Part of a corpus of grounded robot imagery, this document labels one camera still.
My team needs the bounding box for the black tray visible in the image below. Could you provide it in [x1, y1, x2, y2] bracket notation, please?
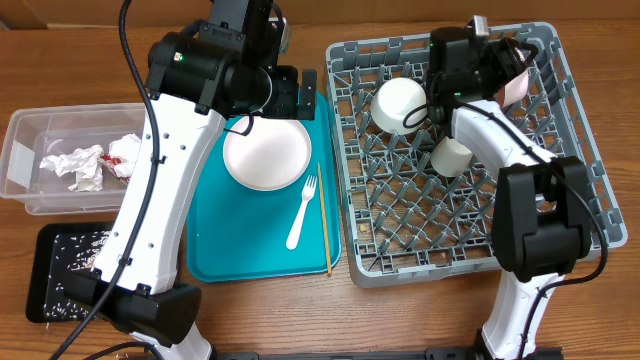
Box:
[25, 222, 113, 323]

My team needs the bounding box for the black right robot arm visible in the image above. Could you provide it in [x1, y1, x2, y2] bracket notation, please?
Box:
[415, 18, 608, 359]

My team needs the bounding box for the pink bowl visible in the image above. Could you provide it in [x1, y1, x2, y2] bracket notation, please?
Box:
[496, 67, 529, 108]

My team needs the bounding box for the white plastic fork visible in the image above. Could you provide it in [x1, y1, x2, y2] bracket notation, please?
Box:
[286, 175, 318, 250]

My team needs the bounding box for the clear plastic bin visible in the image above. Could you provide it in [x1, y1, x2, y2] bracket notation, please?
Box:
[1, 103, 146, 215]

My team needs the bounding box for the grey dishwasher rack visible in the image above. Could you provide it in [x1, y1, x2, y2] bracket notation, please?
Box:
[325, 22, 628, 288]

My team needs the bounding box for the white paper ball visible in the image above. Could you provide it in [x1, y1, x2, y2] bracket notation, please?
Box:
[39, 144, 104, 192]

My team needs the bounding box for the white cup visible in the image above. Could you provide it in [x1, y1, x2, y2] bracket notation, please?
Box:
[431, 136, 473, 177]

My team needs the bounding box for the pink plate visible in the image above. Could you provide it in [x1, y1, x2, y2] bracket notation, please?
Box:
[222, 116, 312, 191]

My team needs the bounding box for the red snack wrapper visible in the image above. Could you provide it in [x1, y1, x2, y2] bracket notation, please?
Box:
[99, 155, 134, 183]

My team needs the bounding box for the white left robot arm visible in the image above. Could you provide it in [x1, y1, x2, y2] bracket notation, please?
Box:
[63, 0, 317, 359]

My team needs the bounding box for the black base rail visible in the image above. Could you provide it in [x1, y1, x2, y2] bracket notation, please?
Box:
[209, 344, 564, 360]

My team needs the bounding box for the wooden chopstick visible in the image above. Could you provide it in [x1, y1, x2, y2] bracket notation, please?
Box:
[317, 163, 332, 276]

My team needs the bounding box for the teal plastic tray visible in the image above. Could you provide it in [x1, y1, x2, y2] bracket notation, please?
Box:
[186, 95, 341, 282]

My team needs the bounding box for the small white bowl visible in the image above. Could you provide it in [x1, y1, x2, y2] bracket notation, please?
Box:
[370, 77, 427, 135]

